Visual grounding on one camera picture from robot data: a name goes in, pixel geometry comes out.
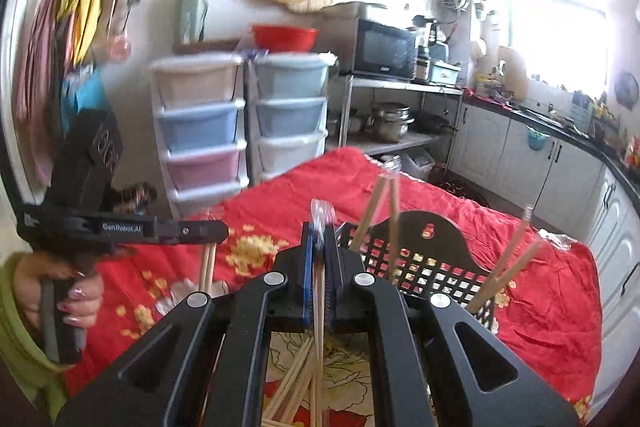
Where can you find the white base cabinets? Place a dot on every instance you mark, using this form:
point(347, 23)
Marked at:
point(480, 142)

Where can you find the black microwave oven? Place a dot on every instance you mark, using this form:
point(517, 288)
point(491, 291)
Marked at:
point(385, 49)

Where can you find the blue-grey plastic box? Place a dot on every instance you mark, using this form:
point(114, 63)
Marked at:
point(445, 73)

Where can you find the person's left hand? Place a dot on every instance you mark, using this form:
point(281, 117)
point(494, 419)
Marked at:
point(25, 282)

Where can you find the metal shelf rack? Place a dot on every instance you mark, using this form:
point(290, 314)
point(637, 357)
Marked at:
point(390, 84)

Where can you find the brown woven basket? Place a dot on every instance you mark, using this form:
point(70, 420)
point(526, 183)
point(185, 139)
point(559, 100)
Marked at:
point(207, 46)

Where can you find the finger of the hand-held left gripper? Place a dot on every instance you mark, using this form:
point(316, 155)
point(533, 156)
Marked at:
point(200, 232)

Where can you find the clear plastic storage box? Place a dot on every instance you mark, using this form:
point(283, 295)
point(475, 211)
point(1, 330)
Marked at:
point(417, 164)

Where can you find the wooden cutting board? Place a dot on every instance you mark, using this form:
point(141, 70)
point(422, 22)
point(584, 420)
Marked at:
point(512, 74)

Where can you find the pink hanging cloth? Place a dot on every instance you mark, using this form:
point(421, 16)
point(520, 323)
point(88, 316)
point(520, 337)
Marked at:
point(35, 72)

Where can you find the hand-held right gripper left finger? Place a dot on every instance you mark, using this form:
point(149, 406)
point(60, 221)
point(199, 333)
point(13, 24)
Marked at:
point(306, 277)

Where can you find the red plastic basin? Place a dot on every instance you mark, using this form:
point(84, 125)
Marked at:
point(285, 38)

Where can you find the kitchen window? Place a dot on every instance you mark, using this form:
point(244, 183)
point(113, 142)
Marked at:
point(555, 17)

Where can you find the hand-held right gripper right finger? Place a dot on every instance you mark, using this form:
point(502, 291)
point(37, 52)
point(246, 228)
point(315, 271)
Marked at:
point(331, 277)

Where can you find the white round plastic object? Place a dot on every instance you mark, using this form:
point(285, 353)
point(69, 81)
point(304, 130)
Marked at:
point(478, 48)

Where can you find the black frying pan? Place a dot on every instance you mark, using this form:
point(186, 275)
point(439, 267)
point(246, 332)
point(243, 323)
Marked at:
point(434, 122)

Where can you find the dark grey plastic utensil basket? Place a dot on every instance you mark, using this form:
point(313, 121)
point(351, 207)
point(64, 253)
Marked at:
point(445, 242)

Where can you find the black blender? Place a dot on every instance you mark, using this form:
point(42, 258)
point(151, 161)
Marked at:
point(426, 34)

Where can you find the red floral blanket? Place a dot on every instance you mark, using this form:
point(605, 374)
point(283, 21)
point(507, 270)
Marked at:
point(300, 187)

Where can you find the pale blue plastic drawer tower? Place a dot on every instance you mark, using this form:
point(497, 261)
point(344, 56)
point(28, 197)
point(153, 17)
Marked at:
point(290, 117)

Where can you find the blue hanging plastic bin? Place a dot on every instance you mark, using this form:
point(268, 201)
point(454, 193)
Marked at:
point(537, 138)

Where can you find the blue hanging bag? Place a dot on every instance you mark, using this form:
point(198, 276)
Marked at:
point(82, 94)

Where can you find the black kitchen countertop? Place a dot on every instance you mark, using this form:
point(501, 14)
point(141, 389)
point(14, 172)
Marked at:
point(617, 169)

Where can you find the cardboard box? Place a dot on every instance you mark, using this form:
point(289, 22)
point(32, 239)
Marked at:
point(345, 9)

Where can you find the pale green patterned container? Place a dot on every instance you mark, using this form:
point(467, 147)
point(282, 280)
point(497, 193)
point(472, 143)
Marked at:
point(192, 14)

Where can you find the wooden chopstick pair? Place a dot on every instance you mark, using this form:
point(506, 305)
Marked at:
point(372, 207)
point(505, 274)
point(318, 377)
point(207, 267)

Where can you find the multicolour plastic drawer tower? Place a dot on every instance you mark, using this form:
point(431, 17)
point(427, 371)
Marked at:
point(200, 127)

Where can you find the person's left forearm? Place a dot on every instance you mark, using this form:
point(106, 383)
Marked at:
point(20, 357)

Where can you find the dark floor mat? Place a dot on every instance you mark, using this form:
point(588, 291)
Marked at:
point(462, 192)

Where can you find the stainless steel pot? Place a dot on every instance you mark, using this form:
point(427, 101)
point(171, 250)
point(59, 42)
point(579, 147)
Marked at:
point(390, 122)

